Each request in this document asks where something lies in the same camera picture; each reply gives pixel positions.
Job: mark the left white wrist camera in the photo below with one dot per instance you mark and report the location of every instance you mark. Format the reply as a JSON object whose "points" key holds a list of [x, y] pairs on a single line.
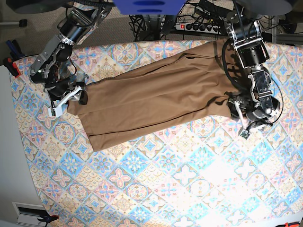
{"points": [[243, 125]]}

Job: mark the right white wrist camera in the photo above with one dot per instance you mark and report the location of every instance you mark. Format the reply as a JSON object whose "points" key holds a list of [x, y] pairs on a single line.
{"points": [[61, 104]]}

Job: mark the blue mount plate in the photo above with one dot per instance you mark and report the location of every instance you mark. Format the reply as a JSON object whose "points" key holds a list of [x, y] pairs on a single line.
{"points": [[149, 7]]}

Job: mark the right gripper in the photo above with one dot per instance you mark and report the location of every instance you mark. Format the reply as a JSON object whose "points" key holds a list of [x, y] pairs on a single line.
{"points": [[58, 90]]}

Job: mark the orange black clamp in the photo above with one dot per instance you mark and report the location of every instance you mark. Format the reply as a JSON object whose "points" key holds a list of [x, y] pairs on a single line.
{"points": [[47, 218]]}

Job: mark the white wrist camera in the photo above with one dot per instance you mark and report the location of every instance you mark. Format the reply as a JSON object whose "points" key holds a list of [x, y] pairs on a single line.
{"points": [[61, 104], [243, 125]]}

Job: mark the brown t-shirt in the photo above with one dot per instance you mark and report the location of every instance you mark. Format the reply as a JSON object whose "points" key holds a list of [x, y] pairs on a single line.
{"points": [[185, 87]]}

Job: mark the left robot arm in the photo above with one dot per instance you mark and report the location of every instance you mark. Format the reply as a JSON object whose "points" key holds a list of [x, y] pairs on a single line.
{"points": [[246, 39]]}

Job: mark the patterned tablecloth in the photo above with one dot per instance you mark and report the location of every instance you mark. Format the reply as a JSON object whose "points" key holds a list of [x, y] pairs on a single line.
{"points": [[196, 174]]}

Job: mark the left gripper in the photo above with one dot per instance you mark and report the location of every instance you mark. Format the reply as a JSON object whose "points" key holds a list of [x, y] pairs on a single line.
{"points": [[250, 111]]}

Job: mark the blue handled clamp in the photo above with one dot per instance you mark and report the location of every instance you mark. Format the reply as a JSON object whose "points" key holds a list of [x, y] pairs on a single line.
{"points": [[15, 50]]}

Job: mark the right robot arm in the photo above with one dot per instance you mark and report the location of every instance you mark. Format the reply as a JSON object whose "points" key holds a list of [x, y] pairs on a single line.
{"points": [[79, 22]]}

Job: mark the white floor vent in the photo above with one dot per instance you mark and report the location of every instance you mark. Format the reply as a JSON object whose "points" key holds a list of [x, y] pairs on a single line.
{"points": [[28, 214]]}

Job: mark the white power strip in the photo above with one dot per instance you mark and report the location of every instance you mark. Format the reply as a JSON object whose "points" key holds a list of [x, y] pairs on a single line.
{"points": [[197, 27]]}

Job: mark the red black clamp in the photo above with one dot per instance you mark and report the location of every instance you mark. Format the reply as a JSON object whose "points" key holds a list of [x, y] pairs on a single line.
{"points": [[12, 67]]}

